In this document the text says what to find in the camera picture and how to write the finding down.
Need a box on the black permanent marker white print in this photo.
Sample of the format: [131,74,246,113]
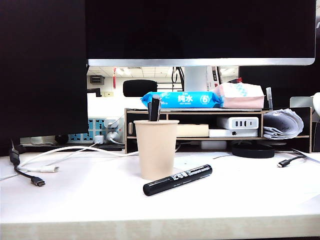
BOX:
[143,164,214,197]

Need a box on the black marker grey end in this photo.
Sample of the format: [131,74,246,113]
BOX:
[151,94,161,122]

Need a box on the beige paper cup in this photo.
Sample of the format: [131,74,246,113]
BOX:
[133,119,180,181]

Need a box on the blue wet wipes pack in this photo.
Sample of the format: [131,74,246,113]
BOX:
[139,91,225,109]

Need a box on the beige cardboard box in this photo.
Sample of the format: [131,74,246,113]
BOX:
[176,124,210,138]

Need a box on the wooden desk organizer shelf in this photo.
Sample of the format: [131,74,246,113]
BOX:
[124,106,313,154]

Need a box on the black chair headrest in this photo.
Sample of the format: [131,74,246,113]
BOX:
[122,79,159,98]

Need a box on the white angled plug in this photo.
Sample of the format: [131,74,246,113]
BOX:
[103,118,120,129]

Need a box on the white round power plug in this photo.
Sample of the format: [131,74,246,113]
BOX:
[105,130,119,144]

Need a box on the small white box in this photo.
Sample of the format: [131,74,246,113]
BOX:
[199,140,228,151]

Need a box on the blue and white power strip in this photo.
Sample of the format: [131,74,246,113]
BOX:
[67,117,126,145]

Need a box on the white flat box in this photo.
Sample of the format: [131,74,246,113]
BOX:
[208,128,259,138]

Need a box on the white multiport USB charger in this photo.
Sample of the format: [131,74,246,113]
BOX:
[216,116,260,131]

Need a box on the pink tissue pack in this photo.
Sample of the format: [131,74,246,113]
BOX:
[212,82,266,109]

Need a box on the black round disc base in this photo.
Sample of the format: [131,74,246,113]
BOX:
[231,141,276,159]

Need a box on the large silver-bezel monitor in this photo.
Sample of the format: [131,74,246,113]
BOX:
[84,0,317,67]

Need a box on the rolled paper stack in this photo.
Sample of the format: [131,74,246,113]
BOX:
[262,108,305,140]

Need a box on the dark black monitor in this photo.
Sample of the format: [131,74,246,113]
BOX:
[0,0,90,156]

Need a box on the grey-edged paper sheet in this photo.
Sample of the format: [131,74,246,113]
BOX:
[291,147,320,165]

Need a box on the white round object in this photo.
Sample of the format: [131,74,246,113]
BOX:
[312,91,320,126]

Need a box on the white USB-C cable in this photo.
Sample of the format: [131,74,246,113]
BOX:
[17,145,140,174]

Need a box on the thin black charging cable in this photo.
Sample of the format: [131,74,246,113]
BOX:
[277,154,307,169]

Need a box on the black USB-C cable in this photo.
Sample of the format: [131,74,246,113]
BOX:
[8,139,47,188]

